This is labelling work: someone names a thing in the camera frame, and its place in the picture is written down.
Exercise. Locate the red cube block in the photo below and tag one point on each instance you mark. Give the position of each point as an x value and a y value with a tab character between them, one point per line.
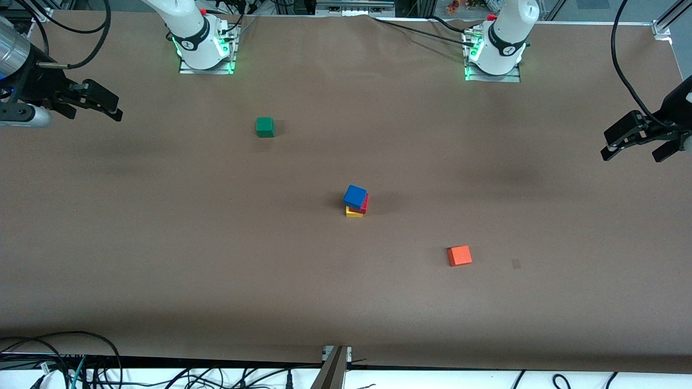
366	205

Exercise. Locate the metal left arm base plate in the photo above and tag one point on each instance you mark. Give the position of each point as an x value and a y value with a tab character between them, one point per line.
492	79

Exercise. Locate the aluminium frame corner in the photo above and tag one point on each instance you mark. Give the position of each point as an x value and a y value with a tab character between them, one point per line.
662	27
40	13

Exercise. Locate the green cube block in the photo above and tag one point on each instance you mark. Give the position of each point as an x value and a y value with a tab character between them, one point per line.
265	127

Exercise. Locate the blue cube block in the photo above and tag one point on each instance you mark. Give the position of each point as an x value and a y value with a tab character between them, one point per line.
355	196

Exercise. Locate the brown paper table cover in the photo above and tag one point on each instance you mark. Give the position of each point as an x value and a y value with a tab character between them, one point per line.
216	297

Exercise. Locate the orange cube block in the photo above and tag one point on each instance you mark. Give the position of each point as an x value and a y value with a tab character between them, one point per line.
459	255

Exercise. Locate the grey metal post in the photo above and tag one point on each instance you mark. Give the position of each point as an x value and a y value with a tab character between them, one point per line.
335	373

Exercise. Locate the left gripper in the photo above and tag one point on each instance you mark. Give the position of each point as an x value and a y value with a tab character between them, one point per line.
676	106

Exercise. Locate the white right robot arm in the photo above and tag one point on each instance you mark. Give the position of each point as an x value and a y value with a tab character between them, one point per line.
186	27

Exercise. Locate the metal rack unit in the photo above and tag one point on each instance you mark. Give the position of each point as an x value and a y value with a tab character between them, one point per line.
351	6

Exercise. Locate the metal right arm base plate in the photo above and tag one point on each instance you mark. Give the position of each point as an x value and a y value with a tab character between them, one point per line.
208	71

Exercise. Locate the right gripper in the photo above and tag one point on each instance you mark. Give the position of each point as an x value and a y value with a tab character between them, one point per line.
37	82

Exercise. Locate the yellow cube block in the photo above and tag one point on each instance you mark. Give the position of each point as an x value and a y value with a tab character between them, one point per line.
354	214

